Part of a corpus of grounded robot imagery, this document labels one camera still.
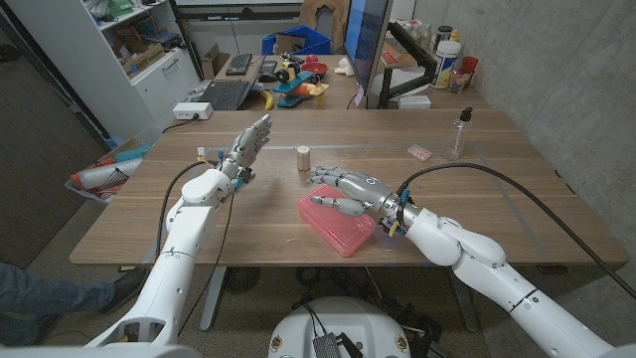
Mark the white canister blue label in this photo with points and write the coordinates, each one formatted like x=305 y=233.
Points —
x=444 y=64

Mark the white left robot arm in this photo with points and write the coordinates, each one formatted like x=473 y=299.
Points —
x=181 y=258

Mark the jar with black lid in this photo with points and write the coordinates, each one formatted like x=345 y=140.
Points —
x=442 y=36

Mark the dark shoe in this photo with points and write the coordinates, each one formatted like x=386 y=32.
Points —
x=126 y=288

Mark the small pink blister pack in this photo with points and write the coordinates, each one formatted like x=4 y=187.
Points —
x=419 y=152

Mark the red bowl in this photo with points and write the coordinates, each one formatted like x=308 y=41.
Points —
x=314 y=68

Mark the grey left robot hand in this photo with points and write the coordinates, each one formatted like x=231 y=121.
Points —
x=247 y=148

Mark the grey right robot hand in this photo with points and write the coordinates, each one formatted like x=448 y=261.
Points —
x=365 y=191

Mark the black keyboard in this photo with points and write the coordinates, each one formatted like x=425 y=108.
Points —
x=239 y=64

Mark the white shelf cabinet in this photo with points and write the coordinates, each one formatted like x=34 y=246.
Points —
x=99 y=74

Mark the clear dispenser bottle black pump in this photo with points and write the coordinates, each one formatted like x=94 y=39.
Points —
x=458 y=134

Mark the white toy figure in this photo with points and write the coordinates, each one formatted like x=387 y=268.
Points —
x=344 y=67

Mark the flat white box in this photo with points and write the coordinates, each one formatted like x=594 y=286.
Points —
x=414 y=102

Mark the brown cardboard box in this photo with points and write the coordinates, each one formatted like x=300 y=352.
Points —
x=213 y=62

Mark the colourful toy airplane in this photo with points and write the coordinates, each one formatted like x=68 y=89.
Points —
x=298 y=84

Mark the clear glass jar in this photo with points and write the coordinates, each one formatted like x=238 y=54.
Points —
x=459 y=80

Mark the floor tray with rolls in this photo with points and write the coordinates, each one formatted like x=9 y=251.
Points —
x=107 y=174

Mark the black laptop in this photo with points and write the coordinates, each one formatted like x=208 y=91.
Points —
x=226 y=94

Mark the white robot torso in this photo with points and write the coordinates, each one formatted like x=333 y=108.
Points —
x=343 y=318

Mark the white power strip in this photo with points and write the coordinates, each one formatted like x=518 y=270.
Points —
x=191 y=110

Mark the pink plastic pencil case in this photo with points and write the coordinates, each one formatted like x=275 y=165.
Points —
x=343 y=234

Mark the red cup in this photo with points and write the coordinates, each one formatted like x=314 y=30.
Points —
x=469 y=64

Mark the small beige cylinder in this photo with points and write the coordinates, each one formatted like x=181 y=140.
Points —
x=303 y=158

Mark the blue plastic bin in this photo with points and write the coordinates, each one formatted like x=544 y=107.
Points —
x=310 y=40

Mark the black computer mouse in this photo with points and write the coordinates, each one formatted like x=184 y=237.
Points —
x=267 y=77

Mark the black computer monitor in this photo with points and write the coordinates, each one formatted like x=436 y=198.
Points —
x=365 y=40

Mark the grey table leg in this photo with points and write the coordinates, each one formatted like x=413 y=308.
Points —
x=211 y=303
x=464 y=308

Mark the person's leg in jeans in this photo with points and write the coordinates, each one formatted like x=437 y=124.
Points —
x=40 y=296

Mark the yellow banana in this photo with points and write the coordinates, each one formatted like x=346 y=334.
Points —
x=269 y=101

